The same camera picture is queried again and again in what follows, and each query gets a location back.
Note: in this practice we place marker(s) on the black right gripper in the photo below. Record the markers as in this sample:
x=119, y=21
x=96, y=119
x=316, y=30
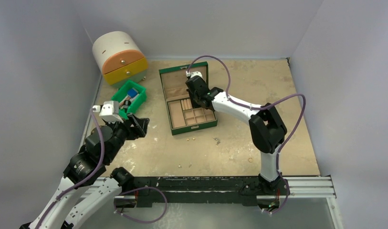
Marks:
x=195, y=89

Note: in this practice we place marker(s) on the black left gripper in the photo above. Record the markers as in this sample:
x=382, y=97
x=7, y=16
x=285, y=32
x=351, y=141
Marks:
x=140, y=126

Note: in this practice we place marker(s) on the green jewelry tray insert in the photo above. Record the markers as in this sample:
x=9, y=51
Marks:
x=183, y=114

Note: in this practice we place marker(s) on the green jewelry box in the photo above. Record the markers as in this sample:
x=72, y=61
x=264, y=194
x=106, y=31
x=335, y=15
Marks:
x=174, y=88

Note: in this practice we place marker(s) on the silver chain pendant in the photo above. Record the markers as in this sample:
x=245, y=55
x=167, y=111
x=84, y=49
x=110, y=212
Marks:
x=217, y=140

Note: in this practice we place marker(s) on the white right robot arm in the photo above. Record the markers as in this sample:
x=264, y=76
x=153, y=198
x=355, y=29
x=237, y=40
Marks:
x=266, y=126

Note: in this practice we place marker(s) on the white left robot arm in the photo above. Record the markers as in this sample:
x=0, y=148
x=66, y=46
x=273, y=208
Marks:
x=64, y=210

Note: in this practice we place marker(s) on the green plastic bin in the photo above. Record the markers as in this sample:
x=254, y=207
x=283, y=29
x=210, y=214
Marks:
x=121, y=96

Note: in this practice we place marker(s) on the black grey marker cap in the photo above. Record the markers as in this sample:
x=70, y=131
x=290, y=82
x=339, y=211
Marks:
x=126, y=104

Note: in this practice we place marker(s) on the blue eraser block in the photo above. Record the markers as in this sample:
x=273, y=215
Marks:
x=132, y=93

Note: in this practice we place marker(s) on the white drawer cabinet orange yellow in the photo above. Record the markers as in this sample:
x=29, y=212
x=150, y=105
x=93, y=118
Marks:
x=119, y=59

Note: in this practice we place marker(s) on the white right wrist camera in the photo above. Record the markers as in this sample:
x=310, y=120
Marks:
x=190, y=75

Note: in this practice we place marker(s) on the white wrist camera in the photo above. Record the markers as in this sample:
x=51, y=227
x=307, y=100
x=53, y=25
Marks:
x=108, y=111
x=190, y=75

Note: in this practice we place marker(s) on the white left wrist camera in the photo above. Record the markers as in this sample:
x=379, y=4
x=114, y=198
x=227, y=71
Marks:
x=108, y=111

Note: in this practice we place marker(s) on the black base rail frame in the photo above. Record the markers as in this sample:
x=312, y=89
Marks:
x=248, y=191

